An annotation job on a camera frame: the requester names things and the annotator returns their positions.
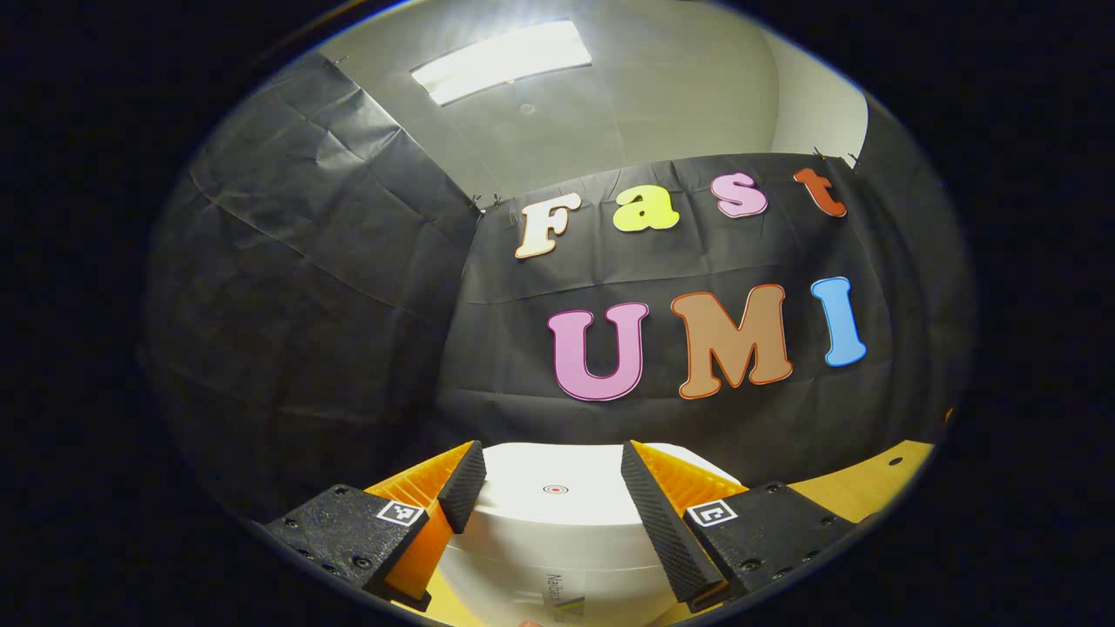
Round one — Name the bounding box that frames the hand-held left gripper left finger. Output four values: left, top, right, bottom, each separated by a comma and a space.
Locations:
261, 440, 488, 613

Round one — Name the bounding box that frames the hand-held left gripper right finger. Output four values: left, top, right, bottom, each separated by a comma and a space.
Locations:
619, 439, 860, 616

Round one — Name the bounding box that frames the white desktop garbage bin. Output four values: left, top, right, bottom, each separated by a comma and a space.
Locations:
433, 441, 747, 627

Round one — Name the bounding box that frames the wooden desktop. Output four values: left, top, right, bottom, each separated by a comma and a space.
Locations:
383, 440, 938, 627

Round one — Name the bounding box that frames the black backdrop cloth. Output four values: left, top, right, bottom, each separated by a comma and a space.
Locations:
139, 51, 975, 525

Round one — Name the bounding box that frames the ceiling light panel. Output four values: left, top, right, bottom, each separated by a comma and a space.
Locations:
409, 19, 594, 108

